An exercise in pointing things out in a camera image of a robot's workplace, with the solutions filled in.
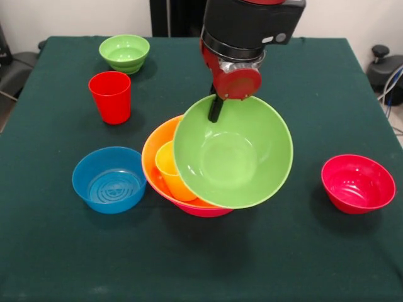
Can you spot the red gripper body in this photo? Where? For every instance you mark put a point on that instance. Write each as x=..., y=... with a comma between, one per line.
x=236, y=81

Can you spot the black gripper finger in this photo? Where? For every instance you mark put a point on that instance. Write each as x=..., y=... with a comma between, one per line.
x=212, y=89
x=215, y=110

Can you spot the large green bowl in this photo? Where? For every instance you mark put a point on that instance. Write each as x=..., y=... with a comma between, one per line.
x=233, y=157

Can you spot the large orange bowl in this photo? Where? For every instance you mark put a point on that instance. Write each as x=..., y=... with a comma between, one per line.
x=157, y=148

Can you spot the yellow cup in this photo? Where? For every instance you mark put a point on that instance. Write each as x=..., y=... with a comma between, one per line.
x=173, y=182

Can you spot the red cup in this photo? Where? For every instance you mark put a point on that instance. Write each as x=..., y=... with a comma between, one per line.
x=110, y=104

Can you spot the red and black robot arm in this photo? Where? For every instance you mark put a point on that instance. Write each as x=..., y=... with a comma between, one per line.
x=248, y=25

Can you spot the black cabinet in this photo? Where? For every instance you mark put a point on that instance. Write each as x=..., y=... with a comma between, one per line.
x=176, y=15

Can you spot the small green bowl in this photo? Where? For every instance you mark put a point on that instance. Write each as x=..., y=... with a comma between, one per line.
x=124, y=53

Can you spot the dark green tablecloth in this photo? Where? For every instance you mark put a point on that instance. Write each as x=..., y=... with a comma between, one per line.
x=201, y=251

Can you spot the blue bowl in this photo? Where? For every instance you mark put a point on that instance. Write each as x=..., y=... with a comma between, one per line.
x=108, y=206

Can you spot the black equipment base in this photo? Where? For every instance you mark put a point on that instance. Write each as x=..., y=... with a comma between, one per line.
x=384, y=69

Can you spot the red bowl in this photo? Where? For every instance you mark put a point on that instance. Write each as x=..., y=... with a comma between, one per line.
x=355, y=185

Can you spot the black chair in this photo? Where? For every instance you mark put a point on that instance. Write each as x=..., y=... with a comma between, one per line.
x=19, y=69

